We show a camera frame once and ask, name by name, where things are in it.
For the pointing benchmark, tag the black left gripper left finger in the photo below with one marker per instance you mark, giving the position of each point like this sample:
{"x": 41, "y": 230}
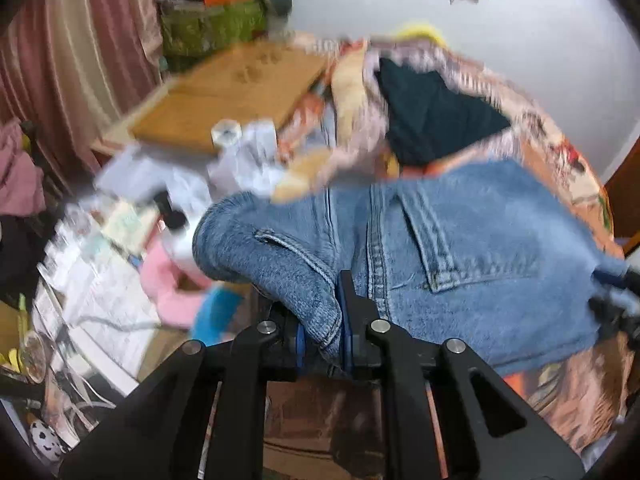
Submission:
{"x": 200, "y": 414}

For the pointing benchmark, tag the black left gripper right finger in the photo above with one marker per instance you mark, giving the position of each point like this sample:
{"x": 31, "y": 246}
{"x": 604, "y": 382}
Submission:
{"x": 446, "y": 414}

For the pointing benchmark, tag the blue denim jeans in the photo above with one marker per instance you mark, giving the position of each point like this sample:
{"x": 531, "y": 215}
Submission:
{"x": 484, "y": 253}

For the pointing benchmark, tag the pink cloth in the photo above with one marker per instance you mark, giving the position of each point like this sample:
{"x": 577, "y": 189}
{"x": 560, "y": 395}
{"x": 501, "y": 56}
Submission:
{"x": 176, "y": 296}

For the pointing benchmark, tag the dark navy folded garment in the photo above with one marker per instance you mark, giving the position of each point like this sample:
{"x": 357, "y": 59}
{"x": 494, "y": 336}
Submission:
{"x": 428, "y": 121}

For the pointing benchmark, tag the white paper pile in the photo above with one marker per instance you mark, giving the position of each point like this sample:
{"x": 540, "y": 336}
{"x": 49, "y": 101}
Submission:
{"x": 246, "y": 161}

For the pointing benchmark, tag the newspaper print bed blanket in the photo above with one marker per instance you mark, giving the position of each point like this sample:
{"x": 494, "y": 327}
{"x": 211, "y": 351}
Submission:
{"x": 345, "y": 126}

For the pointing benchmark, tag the yellow pillow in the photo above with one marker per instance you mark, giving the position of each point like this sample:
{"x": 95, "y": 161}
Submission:
{"x": 421, "y": 31}

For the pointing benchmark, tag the striped maroon curtain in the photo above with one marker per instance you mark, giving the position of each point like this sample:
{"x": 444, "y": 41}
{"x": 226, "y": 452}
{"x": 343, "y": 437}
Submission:
{"x": 75, "y": 67}

